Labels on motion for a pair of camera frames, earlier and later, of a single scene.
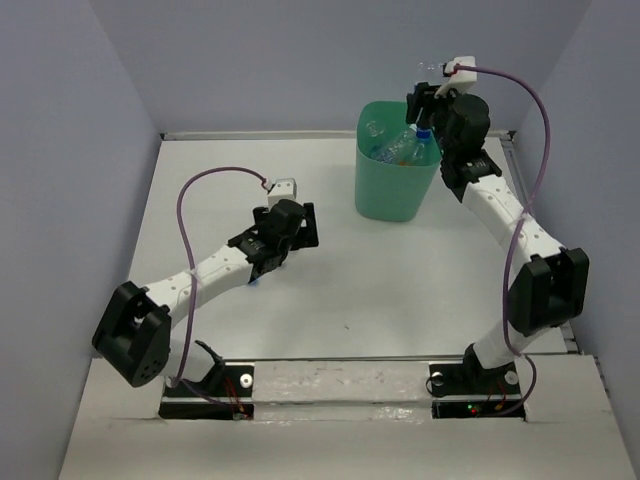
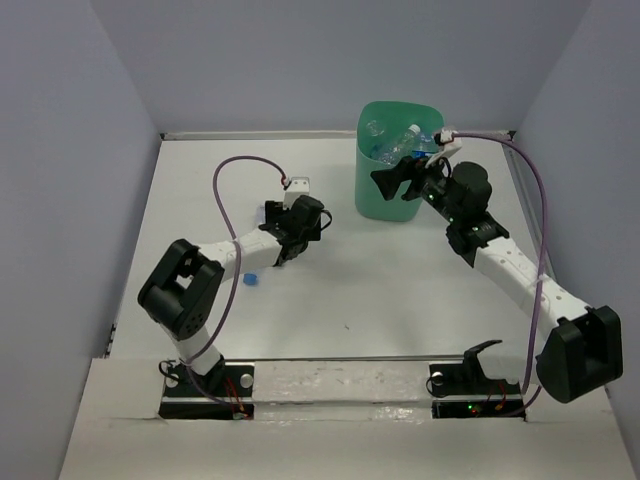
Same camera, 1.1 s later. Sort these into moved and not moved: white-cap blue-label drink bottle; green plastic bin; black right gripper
Moved: black right gripper
Not moved: white-cap blue-label drink bottle; green plastic bin
